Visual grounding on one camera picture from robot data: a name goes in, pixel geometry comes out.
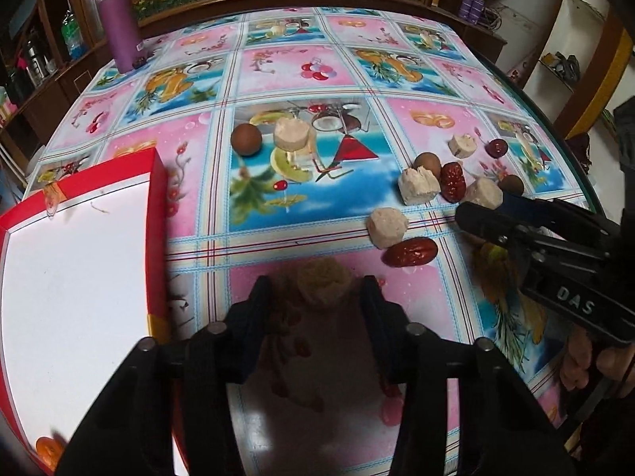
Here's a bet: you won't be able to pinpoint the brown round longan fruit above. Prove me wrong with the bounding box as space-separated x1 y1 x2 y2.
230 124 263 157

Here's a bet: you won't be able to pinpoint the dark red jujube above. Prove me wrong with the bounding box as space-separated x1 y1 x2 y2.
484 139 509 159

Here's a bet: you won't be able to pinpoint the purple spray cans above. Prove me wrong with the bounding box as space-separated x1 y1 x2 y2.
458 0 484 25

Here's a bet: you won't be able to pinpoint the colourful fruit print tablecloth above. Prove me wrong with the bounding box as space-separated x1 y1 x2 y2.
27 8 591 475

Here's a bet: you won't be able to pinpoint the right human hand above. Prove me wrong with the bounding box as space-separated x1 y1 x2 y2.
560 326 634 397

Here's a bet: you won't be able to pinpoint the purple water bottle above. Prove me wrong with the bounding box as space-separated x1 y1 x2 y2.
92 0 148 74

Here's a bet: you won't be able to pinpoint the beige round yam chunk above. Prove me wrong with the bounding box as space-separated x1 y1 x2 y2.
273 117 310 152

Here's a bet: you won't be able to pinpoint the brown round longan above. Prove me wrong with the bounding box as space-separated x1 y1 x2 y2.
412 152 441 179
498 174 524 196

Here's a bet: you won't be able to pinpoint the wooden cabinet counter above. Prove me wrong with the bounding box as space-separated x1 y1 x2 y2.
1 0 111 170

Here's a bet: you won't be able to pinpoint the dark red jujube date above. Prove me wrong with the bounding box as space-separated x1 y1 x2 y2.
382 236 438 268
440 162 466 203

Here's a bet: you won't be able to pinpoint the green plastic bottle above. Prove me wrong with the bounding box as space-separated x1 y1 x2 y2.
62 10 87 60

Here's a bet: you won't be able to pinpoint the red white tray box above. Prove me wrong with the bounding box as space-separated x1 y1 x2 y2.
1 150 173 475

